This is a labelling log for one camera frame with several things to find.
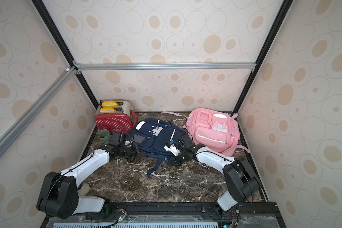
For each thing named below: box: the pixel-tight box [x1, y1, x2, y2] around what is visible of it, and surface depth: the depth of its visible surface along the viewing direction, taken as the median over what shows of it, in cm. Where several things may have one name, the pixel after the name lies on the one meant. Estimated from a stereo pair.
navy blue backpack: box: [129, 118, 185, 177], surface depth 99 cm
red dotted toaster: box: [94, 99, 138, 133], surface depth 100 cm
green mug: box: [97, 129, 112, 145], surface depth 99 cm
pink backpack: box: [161, 107, 251, 157], surface depth 105 cm
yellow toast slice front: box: [99, 106, 117, 114], surface depth 96 cm
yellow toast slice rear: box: [101, 100, 119, 108], surface depth 100 cm
